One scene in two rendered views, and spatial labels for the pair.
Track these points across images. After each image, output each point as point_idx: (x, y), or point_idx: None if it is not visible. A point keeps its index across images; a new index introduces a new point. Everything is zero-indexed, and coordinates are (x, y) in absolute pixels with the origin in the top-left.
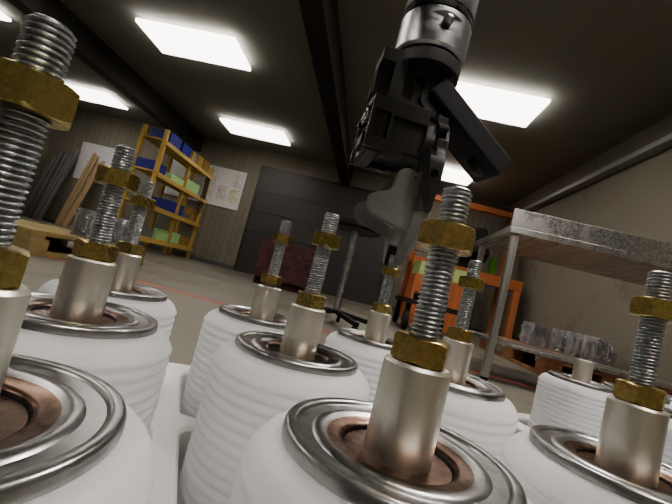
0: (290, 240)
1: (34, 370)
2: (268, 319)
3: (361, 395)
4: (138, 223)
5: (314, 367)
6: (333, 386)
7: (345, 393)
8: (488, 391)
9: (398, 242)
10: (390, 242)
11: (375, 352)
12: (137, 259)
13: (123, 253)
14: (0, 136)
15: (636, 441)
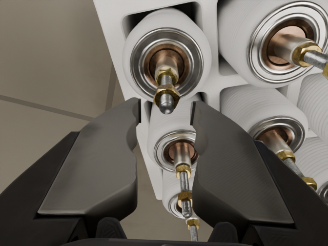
0: (191, 195)
1: (325, 189)
2: (188, 150)
3: (303, 113)
4: (196, 237)
5: (304, 139)
6: (307, 129)
7: (307, 123)
8: (318, 28)
9: (134, 112)
10: (137, 123)
11: (206, 76)
12: (195, 216)
13: (199, 221)
14: None
15: None
